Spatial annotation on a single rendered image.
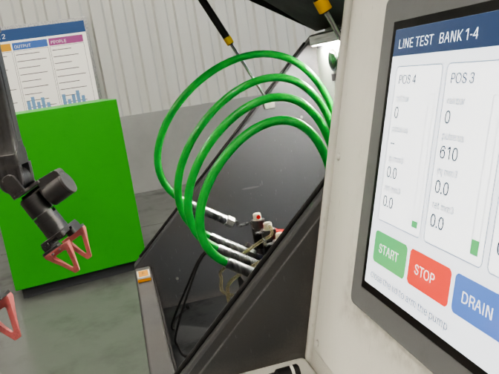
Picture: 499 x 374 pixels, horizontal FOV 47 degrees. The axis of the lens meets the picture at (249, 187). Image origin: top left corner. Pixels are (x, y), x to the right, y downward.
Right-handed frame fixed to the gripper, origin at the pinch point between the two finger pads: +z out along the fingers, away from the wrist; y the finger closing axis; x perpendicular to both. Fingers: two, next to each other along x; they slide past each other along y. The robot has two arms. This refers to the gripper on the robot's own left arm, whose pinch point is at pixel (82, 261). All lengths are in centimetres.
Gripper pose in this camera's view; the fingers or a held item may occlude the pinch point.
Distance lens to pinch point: 145.2
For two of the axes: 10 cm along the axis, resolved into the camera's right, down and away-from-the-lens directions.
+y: 0.2, -2.1, 9.8
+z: 5.8, 8.0, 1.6
